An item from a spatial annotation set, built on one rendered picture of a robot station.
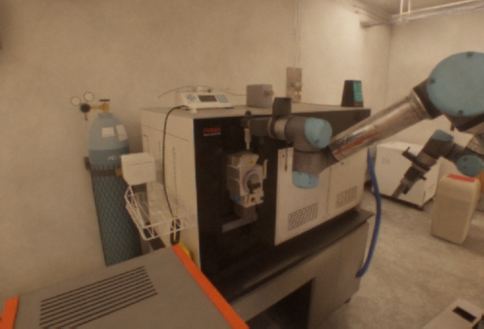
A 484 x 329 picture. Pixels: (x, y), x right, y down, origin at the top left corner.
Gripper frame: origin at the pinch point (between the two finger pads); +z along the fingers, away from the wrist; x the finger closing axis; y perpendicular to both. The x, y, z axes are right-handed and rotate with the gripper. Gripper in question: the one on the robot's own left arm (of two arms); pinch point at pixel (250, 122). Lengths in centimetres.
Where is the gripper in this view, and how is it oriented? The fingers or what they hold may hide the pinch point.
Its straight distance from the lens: 87.5
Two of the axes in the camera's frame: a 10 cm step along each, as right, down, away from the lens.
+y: 0.0, 9.8, 2.1
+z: -5.9, -1.7, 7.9
